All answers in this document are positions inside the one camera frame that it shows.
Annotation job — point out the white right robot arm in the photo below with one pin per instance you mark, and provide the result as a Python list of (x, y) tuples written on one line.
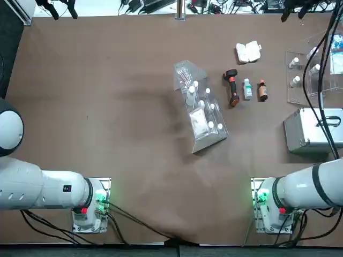
[(300, 187)]

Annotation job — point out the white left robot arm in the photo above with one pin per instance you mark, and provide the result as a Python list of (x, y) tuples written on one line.
[(40, 187)]

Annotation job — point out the white medicine bottle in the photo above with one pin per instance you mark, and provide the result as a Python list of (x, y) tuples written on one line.
[(247, 89)]

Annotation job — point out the brown medicine bottle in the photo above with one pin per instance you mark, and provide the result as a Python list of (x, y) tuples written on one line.
[(262, 92)]

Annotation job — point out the white zip packet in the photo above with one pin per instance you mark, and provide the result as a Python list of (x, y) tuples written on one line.
[(198, 123)]

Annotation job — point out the clear acrylic stepped shelf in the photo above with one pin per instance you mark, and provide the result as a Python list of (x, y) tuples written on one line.
[(292, 93), (209, 142)]

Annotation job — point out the clear bag of swabs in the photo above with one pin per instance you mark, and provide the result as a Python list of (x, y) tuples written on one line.
[(183, 76)]

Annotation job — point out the open white pill box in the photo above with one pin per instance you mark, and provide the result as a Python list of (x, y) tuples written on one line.
[(247, 52)]

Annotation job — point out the green circuit board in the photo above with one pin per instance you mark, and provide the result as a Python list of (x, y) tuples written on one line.
[(262, 196)]

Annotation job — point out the black power adapter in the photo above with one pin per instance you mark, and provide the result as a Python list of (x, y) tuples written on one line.
[(158, 2)]

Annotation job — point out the silver aluminium case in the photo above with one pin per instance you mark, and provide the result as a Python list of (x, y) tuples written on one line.
[(302, 131)]

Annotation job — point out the large white-capped clear bottle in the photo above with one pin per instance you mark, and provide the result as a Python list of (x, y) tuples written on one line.
[(314, 69), (313, 51)]

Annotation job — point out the black stand leg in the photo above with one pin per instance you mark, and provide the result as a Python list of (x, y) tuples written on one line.
[(52, 8), (71, 9), (286, 12), (302, 8)]

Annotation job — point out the white packet with teal strip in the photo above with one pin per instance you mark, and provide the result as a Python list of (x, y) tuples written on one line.
[(337, 63)]

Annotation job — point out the blue white capsule packet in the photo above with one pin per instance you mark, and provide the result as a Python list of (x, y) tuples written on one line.
[(338, 41)]

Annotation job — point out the white aluminium profile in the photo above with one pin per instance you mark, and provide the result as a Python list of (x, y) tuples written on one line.
[(22, 12)]

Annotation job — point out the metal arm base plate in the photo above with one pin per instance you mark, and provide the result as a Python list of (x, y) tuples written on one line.
[(254, 184), (105, 180)]

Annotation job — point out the aluminium profile post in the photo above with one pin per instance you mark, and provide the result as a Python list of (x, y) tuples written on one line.
[(180, 10)]

